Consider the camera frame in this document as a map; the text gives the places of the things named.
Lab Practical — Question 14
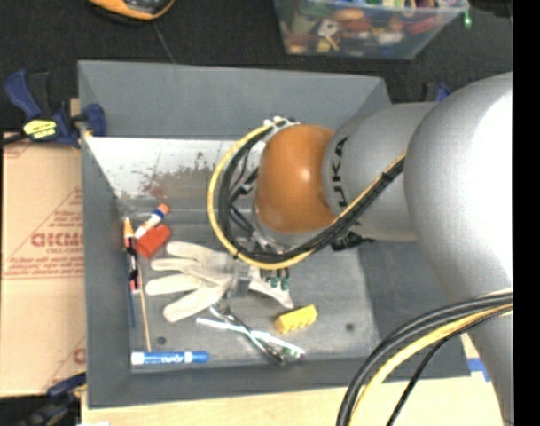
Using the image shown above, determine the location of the white toothbrush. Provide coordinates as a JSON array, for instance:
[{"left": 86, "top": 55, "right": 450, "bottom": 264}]
[{"left": 195, "top": 317, "right": 306, "bottom": 357}]

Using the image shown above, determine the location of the white work glove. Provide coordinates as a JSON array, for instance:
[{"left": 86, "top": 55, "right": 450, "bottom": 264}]
[{"left": 145, "top": 240, "right": 295, "bottom": 324}]

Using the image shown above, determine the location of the yellow toy brick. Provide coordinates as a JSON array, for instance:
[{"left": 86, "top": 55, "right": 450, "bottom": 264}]
[{"left": 274, "top": 304, "right": 319, "bottom": 335}]

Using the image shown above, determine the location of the red block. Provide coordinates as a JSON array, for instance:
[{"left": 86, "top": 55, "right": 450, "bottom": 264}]
[{"left": 136, "top": 224, "right": 173, "bottom": 259}]

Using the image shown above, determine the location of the thin wooden stick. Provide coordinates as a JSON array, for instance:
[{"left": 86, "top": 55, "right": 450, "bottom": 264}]
[{"left": 137, "top": 264, "right": 153, "bottom": 353}]

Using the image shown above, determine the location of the blue marker pen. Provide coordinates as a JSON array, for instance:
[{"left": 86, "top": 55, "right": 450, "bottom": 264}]
[{"left": 130, "top": 350, "right": 210, "bottom": 367}]

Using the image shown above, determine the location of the white glue stick, orange cap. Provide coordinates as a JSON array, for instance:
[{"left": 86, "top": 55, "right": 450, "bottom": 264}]
[{"left": 133, "top": 202, "right": 170, "bottom": 241}]

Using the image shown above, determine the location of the orange and black pen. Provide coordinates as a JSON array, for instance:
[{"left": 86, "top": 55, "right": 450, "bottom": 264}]
[{"left": 122, "top": 217, "right": 141, "bottom": 294}]

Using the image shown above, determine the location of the grey metal bin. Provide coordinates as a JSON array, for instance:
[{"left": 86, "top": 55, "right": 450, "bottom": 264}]
[{"left": 77, "top": 59, "right": 471, "bottom": 407}]

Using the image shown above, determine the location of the brown cardboard board, red print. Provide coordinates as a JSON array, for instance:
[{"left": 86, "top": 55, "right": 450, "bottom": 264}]
[{"left": 0, "top": 131, "right": 88, "bottom": 398}]

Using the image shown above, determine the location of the silver metal wire tool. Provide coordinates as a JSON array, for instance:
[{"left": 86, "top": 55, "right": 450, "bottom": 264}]
[{"left": 208, "top": 304, "right": 293, "bottom": 367}]

